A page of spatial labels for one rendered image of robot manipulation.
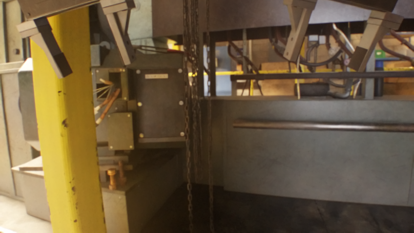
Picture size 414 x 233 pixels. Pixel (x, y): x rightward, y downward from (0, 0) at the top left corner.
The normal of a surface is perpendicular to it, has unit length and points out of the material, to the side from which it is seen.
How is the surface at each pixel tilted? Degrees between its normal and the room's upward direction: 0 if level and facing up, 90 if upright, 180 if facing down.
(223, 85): 90
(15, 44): 90
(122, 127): 90
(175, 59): 45
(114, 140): 90
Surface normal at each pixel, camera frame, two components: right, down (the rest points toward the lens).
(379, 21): -0.99, -0.10
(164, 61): 0.03, -0.64
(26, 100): 0.07, 0.09
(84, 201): 0.96, 0.00
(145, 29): -0.27, 0.10
